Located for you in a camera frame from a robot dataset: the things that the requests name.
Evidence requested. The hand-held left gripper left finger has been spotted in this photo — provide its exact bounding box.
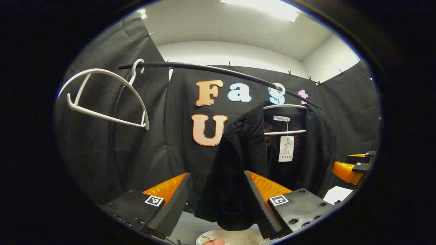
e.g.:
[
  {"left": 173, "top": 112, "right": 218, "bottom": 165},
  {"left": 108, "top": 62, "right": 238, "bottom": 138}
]
[{"left": 102, "top": 172, "right": 193, "bottom": 239}]

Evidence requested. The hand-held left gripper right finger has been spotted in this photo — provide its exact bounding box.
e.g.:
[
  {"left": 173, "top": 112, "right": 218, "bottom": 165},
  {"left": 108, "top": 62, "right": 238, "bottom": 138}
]
[{"left": 244, "top": 170, "right": 336, "bottom": 240}]

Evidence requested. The white laundry hamper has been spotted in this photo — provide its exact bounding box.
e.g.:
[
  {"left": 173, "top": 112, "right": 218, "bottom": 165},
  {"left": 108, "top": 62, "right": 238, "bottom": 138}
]
[{"left": 196, "top": 228, "right": 269, "bottom": 245}]

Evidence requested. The white paper hang tag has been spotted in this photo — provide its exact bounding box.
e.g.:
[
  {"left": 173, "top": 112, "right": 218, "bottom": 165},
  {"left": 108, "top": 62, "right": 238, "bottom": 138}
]
[{"left": 279, "top": 136, "right": 294, "bottom": 162}]

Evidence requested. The black knit jacket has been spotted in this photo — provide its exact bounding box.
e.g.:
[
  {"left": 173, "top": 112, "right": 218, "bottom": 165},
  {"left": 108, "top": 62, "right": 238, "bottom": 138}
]
[{"left": 194, "top": 100, "right": 338, "bottom": 232}]

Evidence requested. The white plastic hanger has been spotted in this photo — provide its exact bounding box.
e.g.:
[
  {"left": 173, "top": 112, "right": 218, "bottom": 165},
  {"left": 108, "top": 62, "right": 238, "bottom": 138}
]
[
  {"left": 56, "top": 59, "right": 150, "bottom": 130},
  {"left": 263, "top": 83, "right": 309, "bottom": 135}
]

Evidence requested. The black clothes rack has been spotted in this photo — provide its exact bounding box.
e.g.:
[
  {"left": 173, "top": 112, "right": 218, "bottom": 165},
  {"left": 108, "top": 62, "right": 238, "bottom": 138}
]
[{"left": 108, "top": 61, "right": 322, "bottom": 191}]

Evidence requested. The white metal cabinet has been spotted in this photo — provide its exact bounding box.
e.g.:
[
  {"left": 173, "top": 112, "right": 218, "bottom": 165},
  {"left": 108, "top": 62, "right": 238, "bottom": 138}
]
[{"left": 323, "top": 186, "right": 354, "bottom": 205}]

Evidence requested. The long ceiling light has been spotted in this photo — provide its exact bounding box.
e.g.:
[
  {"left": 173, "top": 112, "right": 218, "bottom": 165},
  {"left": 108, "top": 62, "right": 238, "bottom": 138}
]
[{"left": 221, "top": 0, "right": 300, "bottom": 22}]

